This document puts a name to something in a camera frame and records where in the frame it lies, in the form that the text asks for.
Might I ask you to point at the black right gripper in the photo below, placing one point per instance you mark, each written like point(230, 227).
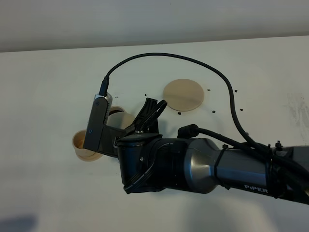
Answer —
point(132, 146)

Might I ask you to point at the beige ceramic teapot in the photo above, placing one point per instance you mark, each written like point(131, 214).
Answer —
point(120, 120)

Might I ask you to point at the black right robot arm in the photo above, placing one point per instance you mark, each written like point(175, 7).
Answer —
point(199, 160)

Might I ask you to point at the beige teapot saucer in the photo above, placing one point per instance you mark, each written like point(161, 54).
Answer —
point(183, 95)

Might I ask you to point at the beige rear teacup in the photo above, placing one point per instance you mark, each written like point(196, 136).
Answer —
point(116, 109)

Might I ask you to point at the beige teacup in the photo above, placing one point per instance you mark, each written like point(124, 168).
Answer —
point(78, 145)
point(116, 109)

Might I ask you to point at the beige front cup saucer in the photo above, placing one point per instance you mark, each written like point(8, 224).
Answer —
point(90, 157)

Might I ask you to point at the beige front teacup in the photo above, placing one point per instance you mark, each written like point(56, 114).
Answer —
point(78, 145)

